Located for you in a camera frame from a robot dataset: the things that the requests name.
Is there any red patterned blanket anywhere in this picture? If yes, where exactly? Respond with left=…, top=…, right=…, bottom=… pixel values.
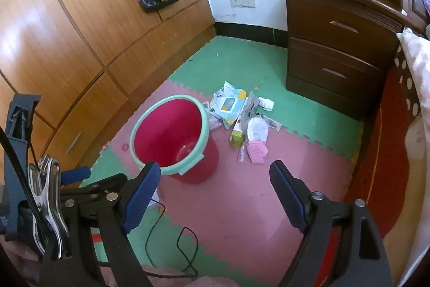
left=332, top=67, right=430, bottom=287

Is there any red bucket with green rim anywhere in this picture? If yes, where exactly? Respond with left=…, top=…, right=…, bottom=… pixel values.
left=130, top=95, right=220, bottom=186

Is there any thin black floor cable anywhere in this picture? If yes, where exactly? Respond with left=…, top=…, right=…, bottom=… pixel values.
left=144, top=198, right=199, bottom=278

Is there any green pink foam puzzle mat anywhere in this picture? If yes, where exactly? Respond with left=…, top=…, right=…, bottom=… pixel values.
left=79, top=35, right=365, bottom=287

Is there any pink plastic packet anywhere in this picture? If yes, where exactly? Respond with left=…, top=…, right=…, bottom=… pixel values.
left=246, top=139, right=269, bottom=165

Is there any polka dot bedding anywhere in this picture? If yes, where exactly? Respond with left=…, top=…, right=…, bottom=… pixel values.
left=394, top=27, right=430, bottom=126

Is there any silver spring clip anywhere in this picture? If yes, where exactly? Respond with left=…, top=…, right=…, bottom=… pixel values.
left=28, top=155, right=70, bottom=261

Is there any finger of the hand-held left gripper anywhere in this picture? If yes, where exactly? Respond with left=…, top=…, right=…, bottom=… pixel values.
left=62, top=168, right=91, bottom=187

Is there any pink white small packet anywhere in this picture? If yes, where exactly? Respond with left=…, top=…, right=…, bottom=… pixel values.
left=207, top=115, right=224, bottom=131

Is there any dark printed wrapper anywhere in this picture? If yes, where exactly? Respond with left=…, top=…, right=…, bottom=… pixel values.
left=265, top=117, right=283, bottom=131

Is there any black handbag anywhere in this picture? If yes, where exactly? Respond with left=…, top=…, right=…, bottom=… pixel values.
left=136, top=0, right=184, bottom=13

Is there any white crumpled tissue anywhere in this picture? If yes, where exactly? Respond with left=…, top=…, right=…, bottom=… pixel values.
left=257, top=97, right=275, bottom=111

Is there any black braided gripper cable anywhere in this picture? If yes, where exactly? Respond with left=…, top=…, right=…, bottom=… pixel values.
left=0, top=126, right=51, bottom=234

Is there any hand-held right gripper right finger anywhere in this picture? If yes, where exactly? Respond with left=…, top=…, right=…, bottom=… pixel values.
left=270, top=160, right=392, bottom=287

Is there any clear white plastic bag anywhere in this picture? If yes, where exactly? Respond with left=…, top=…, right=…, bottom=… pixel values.
left=247, top=116, right=269, bottom=144

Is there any dark wooden nightstand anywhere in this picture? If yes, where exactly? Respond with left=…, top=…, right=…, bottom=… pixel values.
left=272, top=0, right=405, bottom=122

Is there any wooden wardrobe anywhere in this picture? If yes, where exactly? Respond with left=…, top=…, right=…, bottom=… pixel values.
left=0, top=0, right=217, bottom=187

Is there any metal wardrobe handle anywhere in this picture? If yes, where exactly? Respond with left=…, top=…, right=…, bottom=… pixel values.
left=65, top=132, right=82, bottom=154

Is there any person's left hand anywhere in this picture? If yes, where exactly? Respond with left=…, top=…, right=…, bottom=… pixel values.
left=7, top=242, right=41, bottom=285

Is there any colourful wet wipes packet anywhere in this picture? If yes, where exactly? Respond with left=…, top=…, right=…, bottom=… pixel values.
left=209, top=88, right=248, bottom=129

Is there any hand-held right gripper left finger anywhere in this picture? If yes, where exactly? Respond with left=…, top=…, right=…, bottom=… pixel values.
left=40, top=161, right=162, bottom=287

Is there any grey foil wrapper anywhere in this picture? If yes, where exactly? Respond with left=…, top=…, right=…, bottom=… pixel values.
left=242, top=91, right=260, bottom=121

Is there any yellow green carton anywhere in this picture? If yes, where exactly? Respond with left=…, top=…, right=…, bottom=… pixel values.
left=229, top=112, right=249, bottom=150

